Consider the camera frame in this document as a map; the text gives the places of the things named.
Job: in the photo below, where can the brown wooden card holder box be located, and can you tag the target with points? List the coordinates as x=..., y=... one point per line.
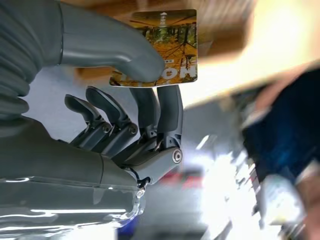
x=220, y=36

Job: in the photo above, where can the person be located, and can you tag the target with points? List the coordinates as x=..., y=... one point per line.
x=287, y=132

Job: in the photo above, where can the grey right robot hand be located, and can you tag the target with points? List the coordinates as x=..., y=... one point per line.
x=62, y=185

